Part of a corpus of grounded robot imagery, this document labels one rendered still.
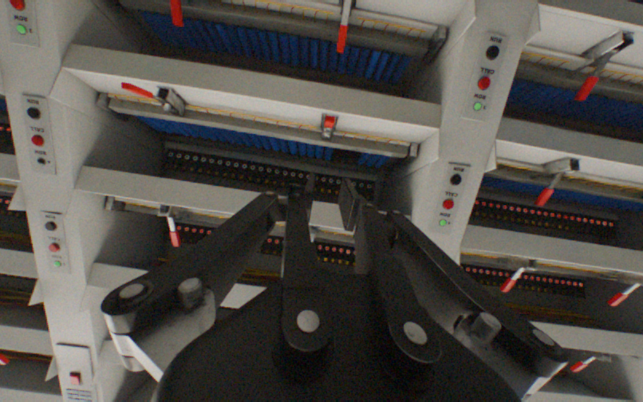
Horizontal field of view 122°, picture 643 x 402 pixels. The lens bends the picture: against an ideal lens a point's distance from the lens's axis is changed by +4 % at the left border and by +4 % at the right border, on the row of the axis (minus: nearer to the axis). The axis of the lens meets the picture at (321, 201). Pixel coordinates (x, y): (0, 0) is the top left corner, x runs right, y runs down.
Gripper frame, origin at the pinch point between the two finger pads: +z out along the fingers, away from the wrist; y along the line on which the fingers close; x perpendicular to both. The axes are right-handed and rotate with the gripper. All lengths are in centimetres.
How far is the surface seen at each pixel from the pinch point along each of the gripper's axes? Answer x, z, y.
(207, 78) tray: 10.3, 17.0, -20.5
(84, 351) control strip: -46, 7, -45
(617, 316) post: -28, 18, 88
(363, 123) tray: 7.9, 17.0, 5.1
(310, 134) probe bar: 4.7, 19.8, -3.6
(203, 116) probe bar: 4.4, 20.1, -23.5
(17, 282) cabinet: -56, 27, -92
